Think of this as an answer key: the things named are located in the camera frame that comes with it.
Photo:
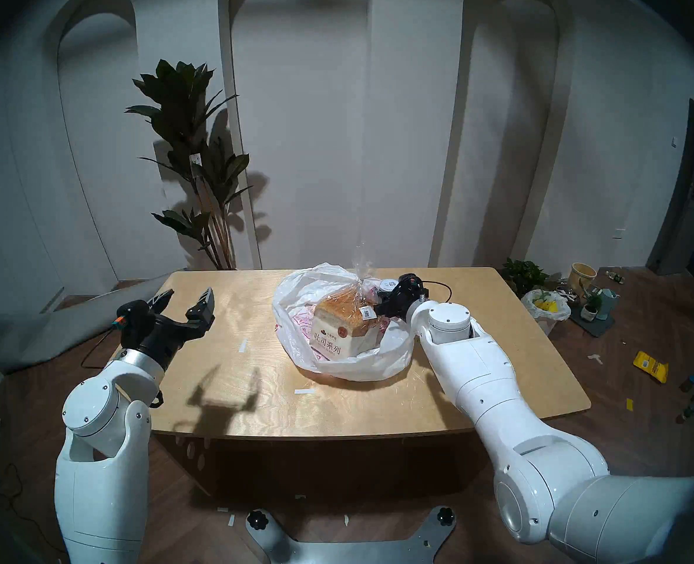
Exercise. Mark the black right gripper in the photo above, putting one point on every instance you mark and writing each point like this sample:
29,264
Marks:
407,295

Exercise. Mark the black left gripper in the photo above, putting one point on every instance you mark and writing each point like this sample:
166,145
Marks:
150,333

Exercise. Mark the dark spread jar white lid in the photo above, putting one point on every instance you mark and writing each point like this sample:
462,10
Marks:
388,285

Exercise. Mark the bagged toast bread loaf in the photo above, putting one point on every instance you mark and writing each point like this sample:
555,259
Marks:
338,328

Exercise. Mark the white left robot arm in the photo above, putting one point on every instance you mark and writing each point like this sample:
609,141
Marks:
100,492

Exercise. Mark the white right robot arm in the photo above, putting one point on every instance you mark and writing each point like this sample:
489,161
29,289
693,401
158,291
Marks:
499,404

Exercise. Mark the white red-printed plastic bag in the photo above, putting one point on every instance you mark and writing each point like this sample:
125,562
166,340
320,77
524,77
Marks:
300,333

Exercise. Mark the white bin with yellow items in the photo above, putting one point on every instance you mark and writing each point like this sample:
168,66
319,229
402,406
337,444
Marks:
546,316

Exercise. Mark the light wooden table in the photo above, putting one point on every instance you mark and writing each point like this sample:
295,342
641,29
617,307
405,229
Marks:
353,410

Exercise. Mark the small bushy green plant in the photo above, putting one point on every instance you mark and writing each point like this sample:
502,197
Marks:
523,274

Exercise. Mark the small plant in white pot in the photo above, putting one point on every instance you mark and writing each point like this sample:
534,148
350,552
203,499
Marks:
590,311

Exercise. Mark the tall dark-leaved potted plant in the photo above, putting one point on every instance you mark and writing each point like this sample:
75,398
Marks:
179,98

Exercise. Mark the dark flat tray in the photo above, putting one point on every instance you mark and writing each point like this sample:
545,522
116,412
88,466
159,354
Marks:
595,329

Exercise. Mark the black star knob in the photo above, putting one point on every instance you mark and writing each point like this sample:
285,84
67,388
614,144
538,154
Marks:
446,516
257,520

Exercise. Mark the teal watering jug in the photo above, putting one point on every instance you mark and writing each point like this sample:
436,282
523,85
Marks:
609,304

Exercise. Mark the yellow snack packet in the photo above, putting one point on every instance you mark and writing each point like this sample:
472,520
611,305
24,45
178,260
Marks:
651,366

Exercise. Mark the dark upright small bottle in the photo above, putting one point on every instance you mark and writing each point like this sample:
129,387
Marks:
688,384

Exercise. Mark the dark grey door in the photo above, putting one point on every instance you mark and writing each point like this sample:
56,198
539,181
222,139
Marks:
681,204

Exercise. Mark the grey metal robot base plate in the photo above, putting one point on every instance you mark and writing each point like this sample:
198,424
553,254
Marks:
347,551

